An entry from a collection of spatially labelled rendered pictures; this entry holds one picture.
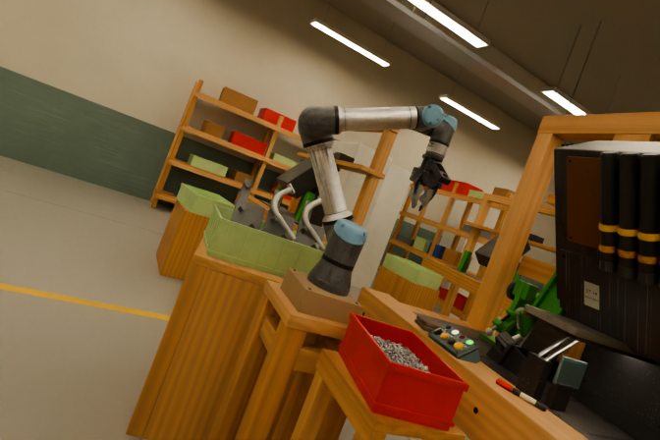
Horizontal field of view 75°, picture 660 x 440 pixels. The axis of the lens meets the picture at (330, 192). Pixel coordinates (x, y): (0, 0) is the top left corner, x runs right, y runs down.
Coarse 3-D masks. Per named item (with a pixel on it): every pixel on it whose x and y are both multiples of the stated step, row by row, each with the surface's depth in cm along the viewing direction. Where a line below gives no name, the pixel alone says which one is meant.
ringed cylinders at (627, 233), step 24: (600, 168) 105; (624, 168) 99; (648, 168) 94; (600, 192) 106; (624, 192) 100; (648, 192) 95; (600, 216) 107; (624, 216) 101; (648, 216) 96; (600, 240) 108; (624, 240) 102; (648, 240) 97; (600, 264) 109; (624, 264) 103; (648, 264) 98
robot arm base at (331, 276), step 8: (320, 264) 144; (328, 264) 142; (336, 264) 141; (312, 272) 144; (320, 272) 142; (328, 272) 142; (336, 272) 141; (344, 272) 142; (312, 280) 142; (320, 280) 140; (328, 280) 140; (336, 280) 140; (344, 280) 142; (320, 288) 140; (328, 288) 140; (336, 288) 140; (344, 288) 142; (344, 296) 143
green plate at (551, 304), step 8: (552, 280) 133; (544, 288) 134; (552, 288) 133; (544, 296) 134; (552, 296) 132; (536, 304) 135; (544, 304) 134; (552, 304) 131; (560, 312) 128; (536, 320) 137
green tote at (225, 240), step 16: (224, 208) 223; (208, 224) 216; (224, 224) 184; (240, 224) 186; (208, 240) 195; (224, 240) 184; (240, 240) 187; (256, 240) 189; (272, 240) 192; (288, 240) 193; (224, 256) 185; (240, 256) 188; (256, 256) 190; (272, 256) 192; (288, 256) 195; (304, 256) 197; (320, 256) 200; (272, 272) 193; (304, 272) 198
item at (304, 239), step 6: (306, 204) 229; (300, 222) 226; (300, 228) 225; (318, 228) 230; (300, 234) 225; (306, 234) 226; (318, 234) 229; (300, 240) 224; (306, 240) 225; (312, 240) 226
